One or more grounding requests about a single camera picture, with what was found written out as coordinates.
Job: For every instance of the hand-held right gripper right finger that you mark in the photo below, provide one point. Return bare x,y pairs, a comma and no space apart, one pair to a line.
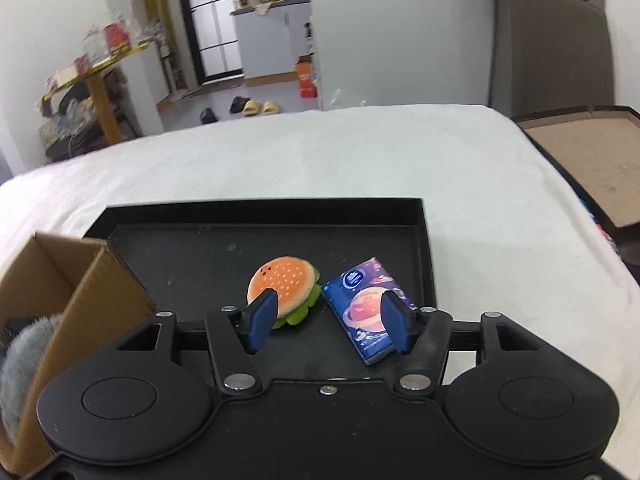
395,322

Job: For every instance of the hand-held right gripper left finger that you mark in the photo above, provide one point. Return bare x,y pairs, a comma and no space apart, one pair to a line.
261,320

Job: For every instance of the blue tissue pack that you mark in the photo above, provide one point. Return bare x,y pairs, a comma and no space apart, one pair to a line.
357,300

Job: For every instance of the burger plush toy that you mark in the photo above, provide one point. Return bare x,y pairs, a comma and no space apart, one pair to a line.
285,280

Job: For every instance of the black shallow tray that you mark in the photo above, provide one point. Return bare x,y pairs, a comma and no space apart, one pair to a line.
200,260

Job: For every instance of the brown cardboard box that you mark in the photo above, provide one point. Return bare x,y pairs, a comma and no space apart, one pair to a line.
110,295

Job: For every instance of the grey-blue fluffy cloth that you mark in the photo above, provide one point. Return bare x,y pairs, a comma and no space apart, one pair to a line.
25,370

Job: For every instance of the yellow slipper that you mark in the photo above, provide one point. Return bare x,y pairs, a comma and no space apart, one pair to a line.
251,108
271,107

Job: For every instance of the orange carton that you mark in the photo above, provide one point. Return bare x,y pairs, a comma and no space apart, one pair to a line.
306,77

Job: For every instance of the black tray with brown base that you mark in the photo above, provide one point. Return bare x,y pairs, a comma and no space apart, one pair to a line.
590,160

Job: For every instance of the pile of household clutter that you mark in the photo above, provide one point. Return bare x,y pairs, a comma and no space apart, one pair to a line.
75,125

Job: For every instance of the yellow round table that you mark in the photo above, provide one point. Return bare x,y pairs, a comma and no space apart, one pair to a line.
105,95

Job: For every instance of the white kitchen cabinet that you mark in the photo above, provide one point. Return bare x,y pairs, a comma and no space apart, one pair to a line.
270,45

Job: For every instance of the black-framed glass door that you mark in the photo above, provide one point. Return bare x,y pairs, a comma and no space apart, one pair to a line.
212,20

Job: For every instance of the red box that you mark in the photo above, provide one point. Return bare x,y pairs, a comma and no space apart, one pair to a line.
116,37

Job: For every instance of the grey upholstered panel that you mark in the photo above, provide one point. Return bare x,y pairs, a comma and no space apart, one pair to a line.
550,45

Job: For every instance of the clear glass jar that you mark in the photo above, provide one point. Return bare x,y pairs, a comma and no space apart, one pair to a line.
93,44

